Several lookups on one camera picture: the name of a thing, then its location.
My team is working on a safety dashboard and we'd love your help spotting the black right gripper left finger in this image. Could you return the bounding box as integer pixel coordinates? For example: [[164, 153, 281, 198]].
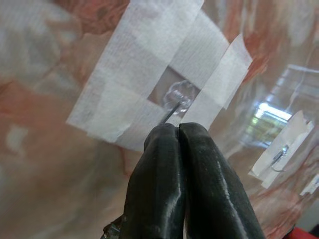
[[123, 123, 187, 239]]

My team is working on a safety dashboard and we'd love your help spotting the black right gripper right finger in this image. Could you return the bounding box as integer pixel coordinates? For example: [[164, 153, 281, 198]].
[[178, 121, 265, 239]]

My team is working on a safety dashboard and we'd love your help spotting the clear adhesive hook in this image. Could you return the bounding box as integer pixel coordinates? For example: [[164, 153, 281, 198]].
[[159, 79, 198, 124]]

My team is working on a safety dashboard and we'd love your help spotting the white cloth tape strip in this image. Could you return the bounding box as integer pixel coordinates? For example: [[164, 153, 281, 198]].
[[159, 6, 229, 89], [183, 33, 253, 130], [86, 81, 180, 152], [65, 0, 205, 126]]

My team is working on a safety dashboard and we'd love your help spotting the white tape patch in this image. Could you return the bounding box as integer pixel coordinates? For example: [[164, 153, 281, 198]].
[[250, 110, 315, 189], [300, 173, 319, 198]]

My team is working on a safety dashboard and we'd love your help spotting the marble-pattern board with red edge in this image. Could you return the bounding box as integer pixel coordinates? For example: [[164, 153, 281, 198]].
[[0, 0, 319, 239]]

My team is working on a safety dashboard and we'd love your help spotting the metal wire hook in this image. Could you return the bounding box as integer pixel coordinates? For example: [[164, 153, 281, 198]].
[[271, 144, 292, 173]]

